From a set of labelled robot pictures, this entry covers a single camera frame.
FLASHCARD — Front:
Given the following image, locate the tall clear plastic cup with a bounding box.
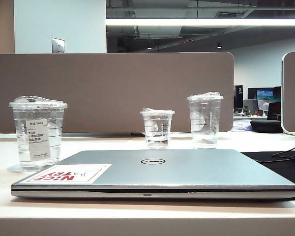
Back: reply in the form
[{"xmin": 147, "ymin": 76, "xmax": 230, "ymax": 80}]
[{"xmin": 186, "ymin": 91, "xmax": 224, "ymax": 150}]

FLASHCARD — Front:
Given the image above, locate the long ceiling light strip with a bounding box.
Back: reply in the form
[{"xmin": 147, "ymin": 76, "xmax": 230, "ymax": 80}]
[{"xmin": 105, "ymin": 18, "xmax": 295, "ymax": 27}]

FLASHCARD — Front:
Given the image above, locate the black sign with numeral two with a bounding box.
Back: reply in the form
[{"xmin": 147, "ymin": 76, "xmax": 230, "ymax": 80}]
[{"xmin": 234, "ymin": 85, "xmax": 244, "ymax": 109}]

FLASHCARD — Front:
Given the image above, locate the computer monitor with blue picture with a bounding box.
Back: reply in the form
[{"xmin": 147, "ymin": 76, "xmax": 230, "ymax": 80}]
[{"xmin": 256, "ymin": 89, "xmax": 275, "ymax": 111}]

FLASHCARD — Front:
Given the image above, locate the black desk mat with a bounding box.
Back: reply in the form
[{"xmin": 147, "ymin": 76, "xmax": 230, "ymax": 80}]
[{"xmin": 241, "ymin": 142, "xmax": 295, "ymax": 198}]

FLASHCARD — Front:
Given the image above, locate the metal wall switch plate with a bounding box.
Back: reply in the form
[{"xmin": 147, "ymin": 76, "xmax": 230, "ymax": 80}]
[{"xmin": 51, "ymin": 37, "xmax": 65, "ymax": 54}]

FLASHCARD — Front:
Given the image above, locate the silver closed Dell laptop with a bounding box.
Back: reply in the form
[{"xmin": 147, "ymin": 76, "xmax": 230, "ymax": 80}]
[{"xmin": 10, "ymin": 149, "xmax": 295, "ymax": 199}]

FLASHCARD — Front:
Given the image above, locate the short clear plastic cup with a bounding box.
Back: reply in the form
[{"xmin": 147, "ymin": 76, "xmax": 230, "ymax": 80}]
[{"xmin": 139, "ymin": 107, "xmax": 176, "ymax": 149}]

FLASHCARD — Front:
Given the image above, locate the blue patterned cloth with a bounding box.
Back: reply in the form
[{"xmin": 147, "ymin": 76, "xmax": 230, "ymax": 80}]
[{"xmin": 232, "ymin": 122, "xmax": 251, "ymax": 132}]

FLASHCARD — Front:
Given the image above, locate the black round cushion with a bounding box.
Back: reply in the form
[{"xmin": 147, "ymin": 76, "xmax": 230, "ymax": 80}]
[{"xmin": 249, "ymin": 118, "xmax": 284, "ymax": 134}]

